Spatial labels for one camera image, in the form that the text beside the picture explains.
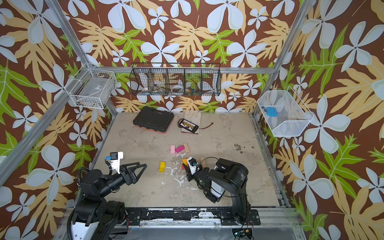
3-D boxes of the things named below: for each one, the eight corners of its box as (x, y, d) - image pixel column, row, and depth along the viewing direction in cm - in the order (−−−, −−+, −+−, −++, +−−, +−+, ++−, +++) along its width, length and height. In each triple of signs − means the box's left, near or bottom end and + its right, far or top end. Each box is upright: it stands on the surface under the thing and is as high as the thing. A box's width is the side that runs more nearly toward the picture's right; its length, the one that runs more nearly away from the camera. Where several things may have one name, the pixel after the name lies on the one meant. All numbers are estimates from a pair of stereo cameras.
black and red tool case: (133, 125, 114) (130, 121, 110) (145, 109, 125) (144, 105, 121) (164, 135, 108) (163, 131, 104) (174, 117, 119) (174, 113, 115)
